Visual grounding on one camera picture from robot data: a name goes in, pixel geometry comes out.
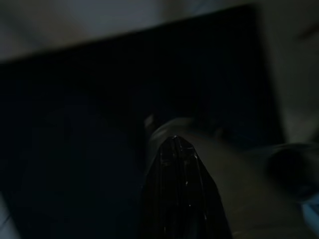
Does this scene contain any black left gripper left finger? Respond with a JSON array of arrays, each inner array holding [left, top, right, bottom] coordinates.
[[142, 136, 180, 239]]

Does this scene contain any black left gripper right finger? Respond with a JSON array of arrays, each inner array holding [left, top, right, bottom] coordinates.
[[177, 136, 234, 239]]

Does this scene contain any black fuzzy floor mat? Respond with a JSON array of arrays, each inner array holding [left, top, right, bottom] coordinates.
[[0, 3, 287, 239]]

